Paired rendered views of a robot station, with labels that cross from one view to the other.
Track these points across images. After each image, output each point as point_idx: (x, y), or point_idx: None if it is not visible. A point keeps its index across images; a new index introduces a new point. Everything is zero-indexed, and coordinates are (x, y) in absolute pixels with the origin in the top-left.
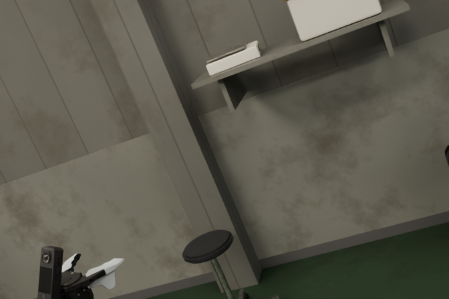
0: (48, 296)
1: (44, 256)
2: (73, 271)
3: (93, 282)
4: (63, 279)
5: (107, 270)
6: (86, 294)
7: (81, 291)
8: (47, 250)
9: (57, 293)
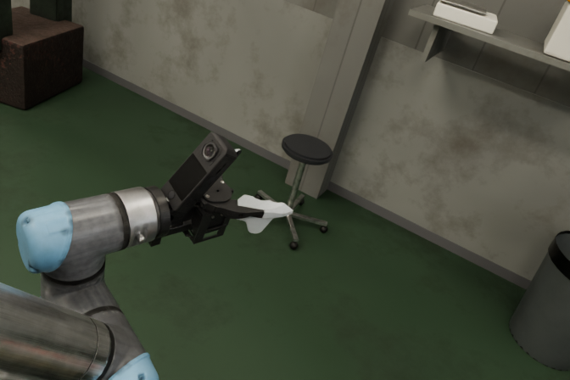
0: (176, 201)
1: (208, 148)
2: None
3: None
4: None
5: (267, 215)
6: (220, 220)
7: (217, 215)
8: (216, 142)
9: (190, 205)
